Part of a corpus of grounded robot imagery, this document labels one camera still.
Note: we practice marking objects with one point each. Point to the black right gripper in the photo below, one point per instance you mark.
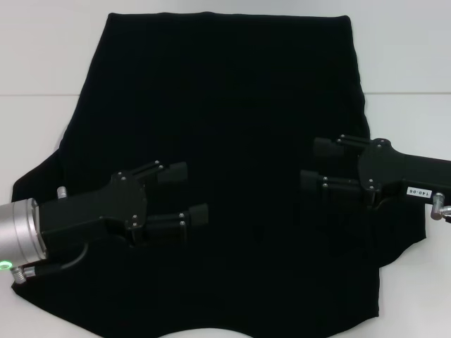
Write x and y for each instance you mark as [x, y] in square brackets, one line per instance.
[387, 169]

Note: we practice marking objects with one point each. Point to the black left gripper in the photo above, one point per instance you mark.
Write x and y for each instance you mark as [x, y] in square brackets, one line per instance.
[88, 218]

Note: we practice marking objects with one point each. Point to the black shirt with white print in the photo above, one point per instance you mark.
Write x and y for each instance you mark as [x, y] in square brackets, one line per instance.
[229, 105]

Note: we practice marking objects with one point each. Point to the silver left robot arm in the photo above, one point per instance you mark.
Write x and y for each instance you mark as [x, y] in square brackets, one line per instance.
[17, 232]

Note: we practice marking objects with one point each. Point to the silver left wrist stud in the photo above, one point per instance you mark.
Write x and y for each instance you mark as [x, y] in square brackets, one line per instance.
[62, 193]

